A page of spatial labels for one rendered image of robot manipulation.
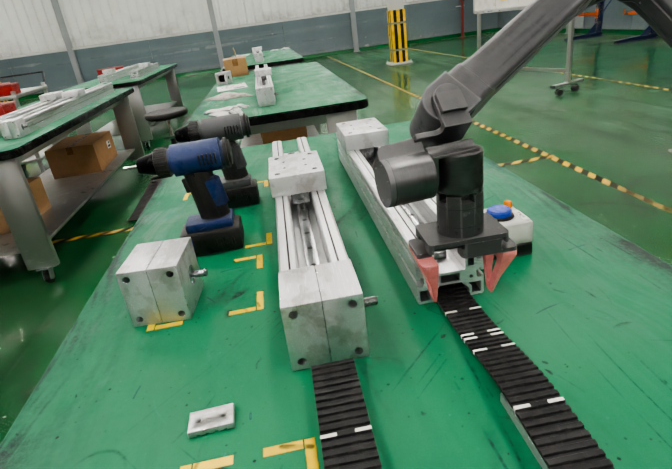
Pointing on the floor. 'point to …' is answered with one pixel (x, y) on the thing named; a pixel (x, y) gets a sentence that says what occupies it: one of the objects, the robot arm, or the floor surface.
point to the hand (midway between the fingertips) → (461, 289)
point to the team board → (518, 0)
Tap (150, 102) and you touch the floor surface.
